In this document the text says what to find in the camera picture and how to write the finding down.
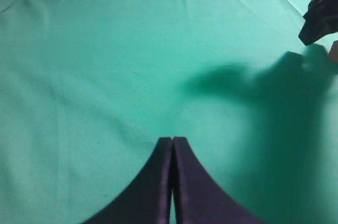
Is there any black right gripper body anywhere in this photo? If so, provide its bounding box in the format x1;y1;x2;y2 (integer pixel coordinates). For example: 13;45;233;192
302;0;337;34

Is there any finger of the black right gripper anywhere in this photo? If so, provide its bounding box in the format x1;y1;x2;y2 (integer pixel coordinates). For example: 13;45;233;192
298;19;328;46

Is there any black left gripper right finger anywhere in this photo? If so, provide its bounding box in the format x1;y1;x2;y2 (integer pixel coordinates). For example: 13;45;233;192
173;137;260;223

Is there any green cloth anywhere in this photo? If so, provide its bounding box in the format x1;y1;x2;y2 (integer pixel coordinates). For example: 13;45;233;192
1;0;337;223

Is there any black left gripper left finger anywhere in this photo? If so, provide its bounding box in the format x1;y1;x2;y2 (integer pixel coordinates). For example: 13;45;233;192
84;137;172;224

